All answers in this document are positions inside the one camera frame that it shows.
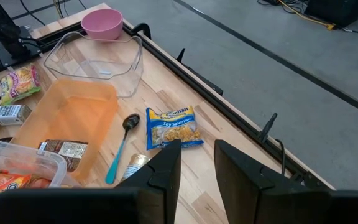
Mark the white and green box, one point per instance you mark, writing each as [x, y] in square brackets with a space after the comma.
[6, 115]

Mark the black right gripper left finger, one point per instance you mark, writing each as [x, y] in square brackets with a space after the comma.
[154, 199]

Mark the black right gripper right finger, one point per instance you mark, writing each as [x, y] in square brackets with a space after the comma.
[253, 199]

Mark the blue soy sauce ramen packet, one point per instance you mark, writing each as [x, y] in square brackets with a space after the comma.
[172, 124]

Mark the low clear plastic bin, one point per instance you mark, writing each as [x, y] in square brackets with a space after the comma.
[95, 67]

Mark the black clamp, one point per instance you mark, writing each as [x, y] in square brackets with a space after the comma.
[141, 29]

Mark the small bottle with gold lid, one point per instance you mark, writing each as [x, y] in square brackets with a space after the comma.
[135, 165]

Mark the orange ramen packet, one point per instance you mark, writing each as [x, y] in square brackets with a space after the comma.
[2, 183]

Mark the lime chili shrimp ramen packet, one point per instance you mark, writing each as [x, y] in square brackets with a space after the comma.
[19, 84]

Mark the tall clear plastic bin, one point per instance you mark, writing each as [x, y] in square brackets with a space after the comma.
[42, 161]

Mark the pink bowl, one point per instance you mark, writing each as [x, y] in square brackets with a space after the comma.
[102, 23]

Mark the black frame post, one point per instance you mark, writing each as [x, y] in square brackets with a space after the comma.
[180, 55]
[267, 127]

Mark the black equipment case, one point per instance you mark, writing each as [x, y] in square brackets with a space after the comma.
[337, 9]

